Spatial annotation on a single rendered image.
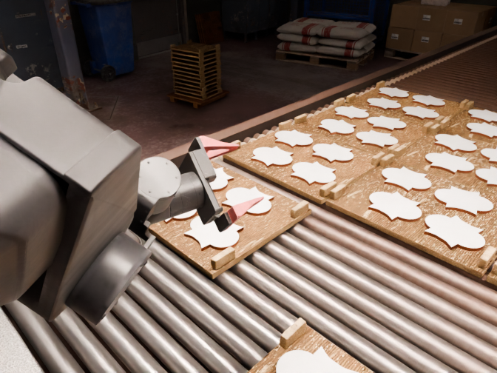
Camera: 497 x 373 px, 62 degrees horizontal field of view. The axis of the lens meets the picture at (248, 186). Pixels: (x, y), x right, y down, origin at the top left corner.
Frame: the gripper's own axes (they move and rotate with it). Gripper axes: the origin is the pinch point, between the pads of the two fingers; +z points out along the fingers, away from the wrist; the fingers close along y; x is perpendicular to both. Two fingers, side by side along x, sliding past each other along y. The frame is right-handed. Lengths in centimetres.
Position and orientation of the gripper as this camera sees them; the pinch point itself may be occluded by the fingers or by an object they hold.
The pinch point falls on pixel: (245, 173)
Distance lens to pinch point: 67.8
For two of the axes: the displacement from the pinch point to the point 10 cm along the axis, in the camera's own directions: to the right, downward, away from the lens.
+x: -3.7, 3.8, 8.4
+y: -4.2, -8.8, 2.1
